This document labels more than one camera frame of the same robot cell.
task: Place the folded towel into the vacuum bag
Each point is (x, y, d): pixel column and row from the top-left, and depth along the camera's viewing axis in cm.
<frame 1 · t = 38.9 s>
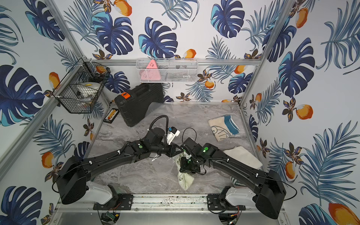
left hand: (183, 149, 73), fingers closed
right hand: (180, 170, 74), fingers closed
cream folded towel: (185, 180, 70), point 15 cm above the table
clear plastic vacuum bag: (164, 169, 77), point 12 cm above the table
black plastic tool case: (134, 105, 91), point 23 cm above the table
cream and teal folded towel: (223, 127, 105), point 3 cm above the table
small black orange box: (111, 116, 113), point 2 cm above the table

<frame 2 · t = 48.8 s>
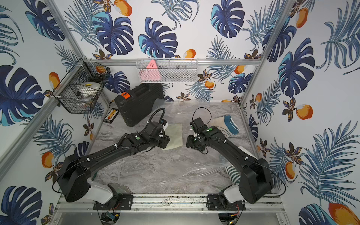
left hand: (167, 136, 81), fingers open
right hand: (189, 145, 83), fingers open
cream folded towel: (175, 132, 99), point 5 cm above the table
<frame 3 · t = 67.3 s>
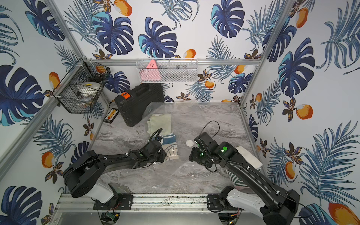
left hand: (164, 153, 89), fingers open
right hand: (193, 158, 73), fingers open
cream and teal folded towel: (169, 144, 94), point 4 cm above the table
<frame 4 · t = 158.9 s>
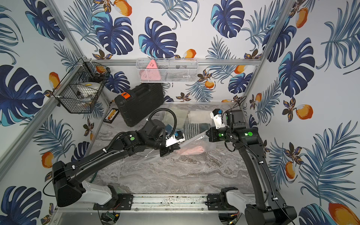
left hand: (177, 144, 69), fingers closed
right hand: (209, 130, 71), fingers closed
pink folded towel: (190, 151, 81), point 14 cm above the table
